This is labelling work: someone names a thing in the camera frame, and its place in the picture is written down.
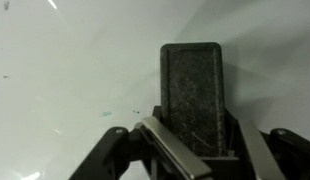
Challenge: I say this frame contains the black felt whiteboard eraser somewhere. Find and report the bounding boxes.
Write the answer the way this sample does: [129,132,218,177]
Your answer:
[159,42,227,158]

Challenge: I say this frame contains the white wall whiteboard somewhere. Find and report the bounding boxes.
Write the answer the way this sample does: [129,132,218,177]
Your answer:
[0,0,310,180]

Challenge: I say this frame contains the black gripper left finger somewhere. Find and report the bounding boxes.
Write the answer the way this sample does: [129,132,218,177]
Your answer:
[68,105,214,180]

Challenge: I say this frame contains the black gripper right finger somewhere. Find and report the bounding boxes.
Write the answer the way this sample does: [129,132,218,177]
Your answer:
[224,108,310,180]

